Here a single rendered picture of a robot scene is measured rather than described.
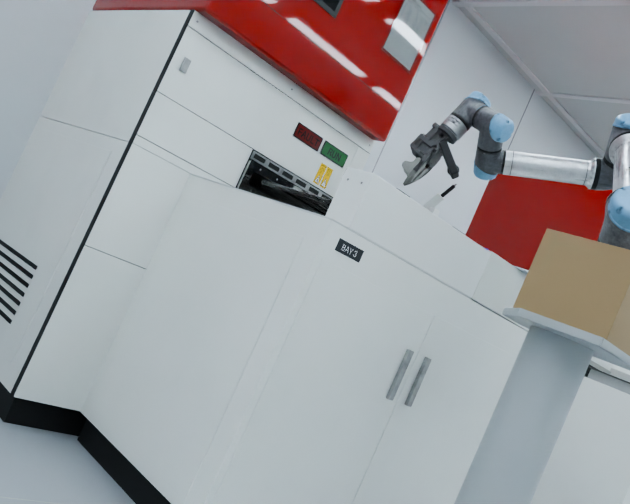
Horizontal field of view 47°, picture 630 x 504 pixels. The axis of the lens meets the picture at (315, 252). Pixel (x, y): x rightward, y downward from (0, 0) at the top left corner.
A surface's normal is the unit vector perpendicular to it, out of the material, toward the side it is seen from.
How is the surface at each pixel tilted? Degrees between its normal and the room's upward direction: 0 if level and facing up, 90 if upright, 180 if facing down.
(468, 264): 90
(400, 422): 90
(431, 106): 90
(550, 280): 90
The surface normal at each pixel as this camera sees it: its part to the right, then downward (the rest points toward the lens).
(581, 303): -0.63, -0.32
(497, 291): 0.63, 0.24
